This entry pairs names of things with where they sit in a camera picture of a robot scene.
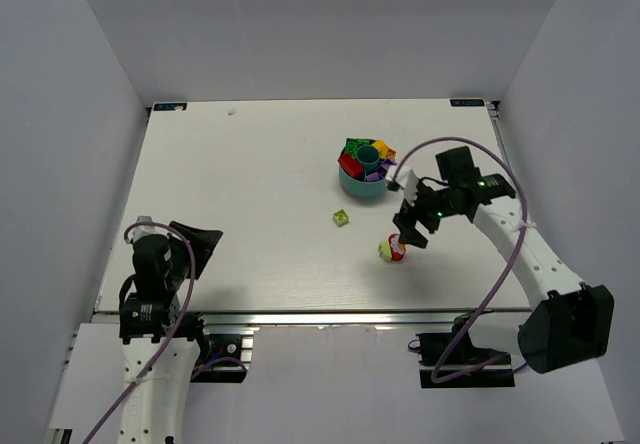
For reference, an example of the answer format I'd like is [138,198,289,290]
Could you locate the purple paw lego piece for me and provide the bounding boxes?
[377,158,397,178]

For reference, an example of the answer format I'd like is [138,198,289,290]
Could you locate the red flower lego piece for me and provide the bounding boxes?
[388,234,406,262]

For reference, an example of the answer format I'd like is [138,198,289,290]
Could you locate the yellow rounded lego brick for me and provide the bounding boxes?
[372,140,389,159]

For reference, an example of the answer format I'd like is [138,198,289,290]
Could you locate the green lego plate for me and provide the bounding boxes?
[343,138,371,156]

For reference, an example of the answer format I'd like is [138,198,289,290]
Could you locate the light green small lego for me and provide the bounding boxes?
[332,209,349,227]

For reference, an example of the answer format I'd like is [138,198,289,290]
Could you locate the red rectangular lego brick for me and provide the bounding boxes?
[338,153,364,180]

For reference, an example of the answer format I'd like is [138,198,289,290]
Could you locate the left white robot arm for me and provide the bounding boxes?
[118,216,223,443]

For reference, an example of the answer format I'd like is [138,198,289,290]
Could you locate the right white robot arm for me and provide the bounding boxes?
[386,140,614,384]

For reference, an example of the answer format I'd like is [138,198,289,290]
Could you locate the right corner label sticker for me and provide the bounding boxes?
[449,98,485,107]

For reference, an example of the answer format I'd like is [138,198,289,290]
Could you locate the corner label sticker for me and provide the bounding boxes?
[152,102,187,112]
[449,98,485,107]

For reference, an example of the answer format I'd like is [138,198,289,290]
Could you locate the teal round divided container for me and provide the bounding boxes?
[338,139,386,199]

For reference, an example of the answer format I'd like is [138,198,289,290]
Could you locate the left corner label sticker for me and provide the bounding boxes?
[152,102,187,112]

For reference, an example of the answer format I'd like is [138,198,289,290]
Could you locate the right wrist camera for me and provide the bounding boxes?
[385,165,420,206]

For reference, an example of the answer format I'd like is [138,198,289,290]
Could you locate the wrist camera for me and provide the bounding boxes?
[385,165,420,206]
[129,216,155,243]

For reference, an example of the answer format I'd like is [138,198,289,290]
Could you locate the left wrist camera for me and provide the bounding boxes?
[129,216,155,243]

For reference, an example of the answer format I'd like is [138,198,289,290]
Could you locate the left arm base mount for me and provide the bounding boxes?
[191,314,257,384]

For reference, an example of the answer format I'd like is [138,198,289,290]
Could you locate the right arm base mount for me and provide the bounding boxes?
[407,333,515,389]

